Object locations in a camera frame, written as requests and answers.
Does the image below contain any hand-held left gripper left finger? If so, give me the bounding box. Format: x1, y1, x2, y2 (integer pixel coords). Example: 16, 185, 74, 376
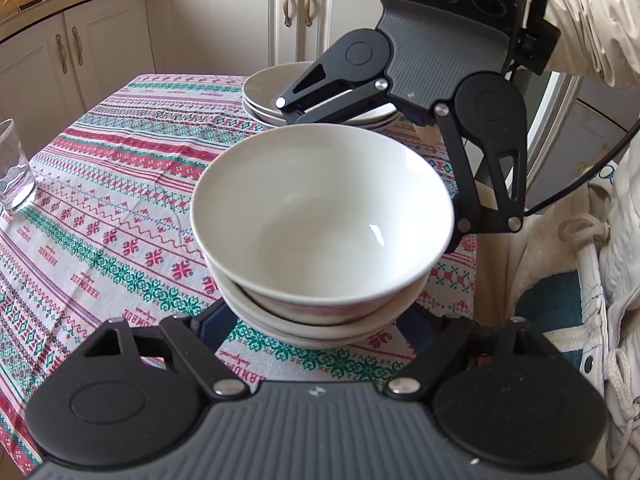
82, 300, 246, 401

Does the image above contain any white flower print plate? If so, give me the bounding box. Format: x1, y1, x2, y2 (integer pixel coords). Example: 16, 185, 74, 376
242, 61, 396, 123
242, 97, 401, 126
245, 107, 401, 130

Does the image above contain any person's white jacket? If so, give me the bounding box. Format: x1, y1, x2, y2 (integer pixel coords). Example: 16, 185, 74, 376
595, 147, 640, 480

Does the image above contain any striped patterned tablecloth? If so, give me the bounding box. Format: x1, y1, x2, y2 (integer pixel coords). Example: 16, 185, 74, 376
0, 74, 478, 476

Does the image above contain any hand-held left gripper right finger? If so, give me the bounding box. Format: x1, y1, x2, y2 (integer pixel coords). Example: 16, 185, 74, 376
385, 307, 556, 401

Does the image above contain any white drawstring cord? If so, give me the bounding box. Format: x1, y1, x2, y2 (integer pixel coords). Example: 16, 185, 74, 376
557, 212, 613, 311

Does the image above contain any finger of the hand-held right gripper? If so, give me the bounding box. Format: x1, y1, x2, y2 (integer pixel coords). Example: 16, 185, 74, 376
275, 59, 399, 127
434, 104, 527, 256

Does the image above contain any person's right forearm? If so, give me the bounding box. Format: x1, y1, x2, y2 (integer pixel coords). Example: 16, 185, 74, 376
542, 0, 640, 92

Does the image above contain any light kitchen countertop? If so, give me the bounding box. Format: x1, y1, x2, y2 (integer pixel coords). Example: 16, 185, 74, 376
0, 0, 166, 46

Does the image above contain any black cable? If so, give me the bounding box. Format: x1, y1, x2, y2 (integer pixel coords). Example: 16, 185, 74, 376
522, 115, 640, 217

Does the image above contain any beige fleece cloth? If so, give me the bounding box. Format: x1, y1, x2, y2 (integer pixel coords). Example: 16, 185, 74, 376
475, 180, 616, 331

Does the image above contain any plain white bowl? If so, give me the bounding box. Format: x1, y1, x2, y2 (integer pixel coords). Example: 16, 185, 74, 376
225, 305, 421, 350
215, 260, 432, 341

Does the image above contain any white bowl with pink print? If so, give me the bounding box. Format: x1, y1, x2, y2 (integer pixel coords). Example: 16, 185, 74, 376
191, 123, 457, 326

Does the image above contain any clear glass mug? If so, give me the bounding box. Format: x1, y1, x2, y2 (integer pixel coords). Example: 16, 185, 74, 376
0, 119, 38, 214

